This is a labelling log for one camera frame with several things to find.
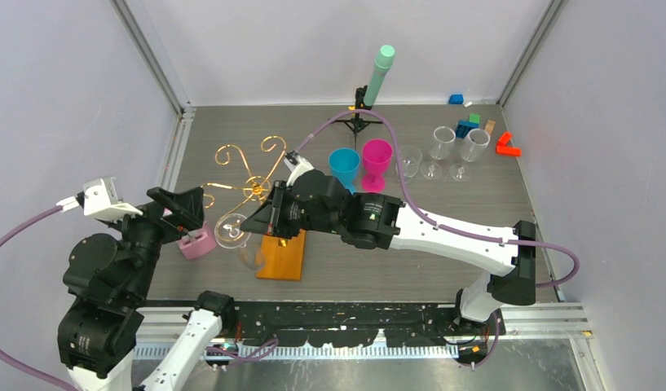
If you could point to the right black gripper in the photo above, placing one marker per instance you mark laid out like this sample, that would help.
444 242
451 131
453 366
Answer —
269 218

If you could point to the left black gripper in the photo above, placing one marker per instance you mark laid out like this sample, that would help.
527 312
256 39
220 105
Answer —
187 208

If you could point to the clear wine glass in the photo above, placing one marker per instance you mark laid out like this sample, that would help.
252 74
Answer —
474 145
443 140
229 235
411 157

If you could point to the blue wine glass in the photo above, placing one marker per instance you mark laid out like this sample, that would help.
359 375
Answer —
344 166

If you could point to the pink wine glass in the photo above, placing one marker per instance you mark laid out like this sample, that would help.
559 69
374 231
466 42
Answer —
376 156

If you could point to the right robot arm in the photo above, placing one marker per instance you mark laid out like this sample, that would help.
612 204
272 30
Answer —
319 202

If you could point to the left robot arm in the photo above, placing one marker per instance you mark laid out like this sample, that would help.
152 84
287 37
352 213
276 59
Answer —
109 275

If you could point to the orange wooden rack base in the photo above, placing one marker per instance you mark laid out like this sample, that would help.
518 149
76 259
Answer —
283 258

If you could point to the pink metronome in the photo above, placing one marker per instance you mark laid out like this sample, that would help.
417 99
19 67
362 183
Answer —
198 243

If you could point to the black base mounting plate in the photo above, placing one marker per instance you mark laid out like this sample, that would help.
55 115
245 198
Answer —
350 324

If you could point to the black tripod mic stand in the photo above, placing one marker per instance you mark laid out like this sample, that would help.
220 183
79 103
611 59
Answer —
355 123

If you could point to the mint green microphone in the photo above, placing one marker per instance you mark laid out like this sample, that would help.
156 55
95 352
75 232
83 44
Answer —
382 64

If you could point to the blue lego brick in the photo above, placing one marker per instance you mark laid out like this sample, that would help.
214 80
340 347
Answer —
463 127

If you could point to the tan wooden block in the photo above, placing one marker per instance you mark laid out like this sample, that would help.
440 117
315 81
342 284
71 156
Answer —
489 126

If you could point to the red plastic block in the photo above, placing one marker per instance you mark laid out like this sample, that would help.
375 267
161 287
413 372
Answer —
504 147

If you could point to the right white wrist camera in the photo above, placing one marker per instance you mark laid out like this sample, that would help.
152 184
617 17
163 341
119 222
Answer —
298 165

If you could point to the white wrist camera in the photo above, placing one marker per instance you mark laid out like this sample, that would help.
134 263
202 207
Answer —
298 165
102 201

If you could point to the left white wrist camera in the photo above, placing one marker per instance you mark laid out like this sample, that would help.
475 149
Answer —
102 201

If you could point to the blue block by wall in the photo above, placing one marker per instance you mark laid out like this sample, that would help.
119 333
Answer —
456 99

